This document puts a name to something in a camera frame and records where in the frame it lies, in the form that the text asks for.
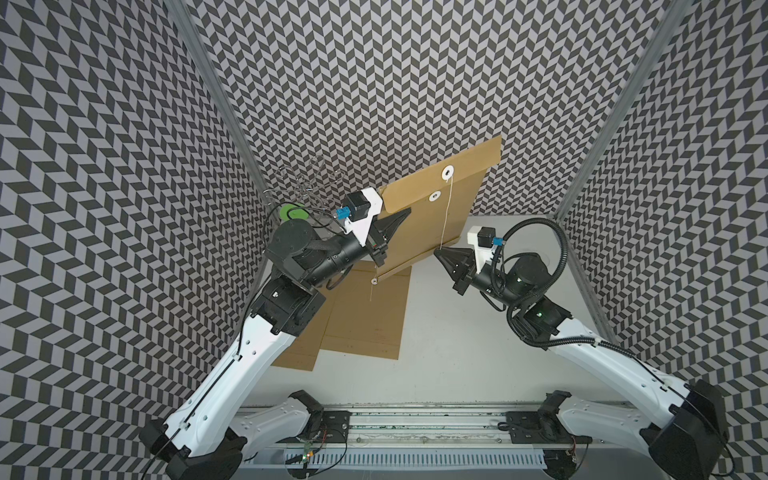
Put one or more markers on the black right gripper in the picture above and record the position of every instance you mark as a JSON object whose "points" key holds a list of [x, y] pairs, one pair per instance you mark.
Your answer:
{"points": [[461, 263]]}

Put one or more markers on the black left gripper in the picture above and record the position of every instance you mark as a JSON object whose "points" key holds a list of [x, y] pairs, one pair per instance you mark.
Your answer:
{"points": [[385, 227]]}

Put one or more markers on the brown file bag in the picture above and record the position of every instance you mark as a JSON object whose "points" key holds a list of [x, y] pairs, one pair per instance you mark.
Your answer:
{"points": [[368, 314], [303, 352], [440, 198]]}

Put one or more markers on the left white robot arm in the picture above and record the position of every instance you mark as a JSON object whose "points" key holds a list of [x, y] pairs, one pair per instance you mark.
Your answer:
{"points": [[208, 437]]}

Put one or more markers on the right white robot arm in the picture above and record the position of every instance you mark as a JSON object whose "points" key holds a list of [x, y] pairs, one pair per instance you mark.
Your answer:
{"points": [[680, 426]]}

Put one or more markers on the green plastic goblet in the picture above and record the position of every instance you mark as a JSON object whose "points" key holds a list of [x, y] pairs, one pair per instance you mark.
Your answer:
{"points": [[290, 211]]}

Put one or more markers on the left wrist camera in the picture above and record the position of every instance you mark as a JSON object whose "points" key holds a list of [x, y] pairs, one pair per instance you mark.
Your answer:
{"points": [[358, 211]]}

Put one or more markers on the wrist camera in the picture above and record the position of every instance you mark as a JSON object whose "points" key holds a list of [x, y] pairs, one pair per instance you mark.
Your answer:
{"points": [[484, 242], [358, 211]]}

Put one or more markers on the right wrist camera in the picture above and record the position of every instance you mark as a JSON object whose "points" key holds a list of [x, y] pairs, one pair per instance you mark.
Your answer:
{"points": [[484, 242]]}

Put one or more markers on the metal wire cup rack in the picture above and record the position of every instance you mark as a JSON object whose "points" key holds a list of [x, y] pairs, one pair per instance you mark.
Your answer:
{"points": [[302, 184]]}

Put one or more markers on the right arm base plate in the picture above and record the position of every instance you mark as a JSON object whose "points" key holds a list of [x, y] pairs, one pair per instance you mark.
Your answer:
{"points": [[530, 427]]}

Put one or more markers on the aluminium front rail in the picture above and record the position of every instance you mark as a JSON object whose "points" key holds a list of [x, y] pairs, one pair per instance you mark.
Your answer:
{"points": [[439, 427]]}

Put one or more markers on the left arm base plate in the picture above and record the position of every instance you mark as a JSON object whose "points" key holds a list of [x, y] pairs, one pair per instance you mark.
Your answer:
{"points": [[330, 426]]}

